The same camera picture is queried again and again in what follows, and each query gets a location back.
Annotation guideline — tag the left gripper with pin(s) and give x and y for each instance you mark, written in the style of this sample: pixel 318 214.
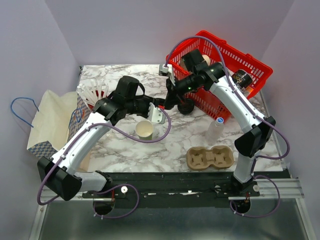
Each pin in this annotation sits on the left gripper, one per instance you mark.
pixel 148 99

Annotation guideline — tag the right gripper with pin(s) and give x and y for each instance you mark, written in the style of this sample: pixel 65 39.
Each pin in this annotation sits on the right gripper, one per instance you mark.
pixel 173 94

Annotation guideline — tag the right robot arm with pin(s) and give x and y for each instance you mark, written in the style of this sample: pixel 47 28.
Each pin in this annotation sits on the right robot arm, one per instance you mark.
pixel 257 129

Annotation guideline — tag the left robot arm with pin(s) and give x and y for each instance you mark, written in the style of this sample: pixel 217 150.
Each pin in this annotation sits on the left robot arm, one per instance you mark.
pixel 58 172

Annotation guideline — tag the black coffee can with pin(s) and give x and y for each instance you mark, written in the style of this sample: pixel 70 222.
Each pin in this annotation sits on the black coffee can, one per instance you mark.
pixel 242 79

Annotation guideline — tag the paper takeout bag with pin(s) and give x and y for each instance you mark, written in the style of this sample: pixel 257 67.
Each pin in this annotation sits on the paper takeout bag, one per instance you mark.
pixel 56 121

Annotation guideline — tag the stack of black lids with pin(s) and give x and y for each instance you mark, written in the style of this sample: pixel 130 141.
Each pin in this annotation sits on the stack of black lids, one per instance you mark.
pixel 186 107

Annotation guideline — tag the pink patterned cup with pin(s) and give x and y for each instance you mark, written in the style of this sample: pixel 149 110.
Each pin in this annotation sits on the pink patterned cup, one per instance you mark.
pixel 206 59

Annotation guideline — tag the red ribbed cup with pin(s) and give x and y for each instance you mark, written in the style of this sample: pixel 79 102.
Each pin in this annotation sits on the red ribbed cup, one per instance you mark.
pixel 99 94

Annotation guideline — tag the white straws bundle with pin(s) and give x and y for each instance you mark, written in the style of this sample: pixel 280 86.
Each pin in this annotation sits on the white straws bundle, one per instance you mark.
pixel 88 91

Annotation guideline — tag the clear plastic bottle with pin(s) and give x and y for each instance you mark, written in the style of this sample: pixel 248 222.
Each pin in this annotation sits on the clear plastic bottle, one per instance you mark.
pixel 214 131

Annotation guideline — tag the red plastic basket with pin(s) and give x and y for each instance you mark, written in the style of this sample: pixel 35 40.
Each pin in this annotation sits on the red plastic basket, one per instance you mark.
pixel 234 60

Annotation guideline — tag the cardboard cup carrier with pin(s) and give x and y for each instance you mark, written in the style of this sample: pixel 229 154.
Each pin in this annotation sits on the cardboard cup carrier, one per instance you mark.
pixel 201 158

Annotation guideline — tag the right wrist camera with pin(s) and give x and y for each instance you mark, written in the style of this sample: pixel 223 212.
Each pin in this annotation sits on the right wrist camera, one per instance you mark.
pixel 167 71

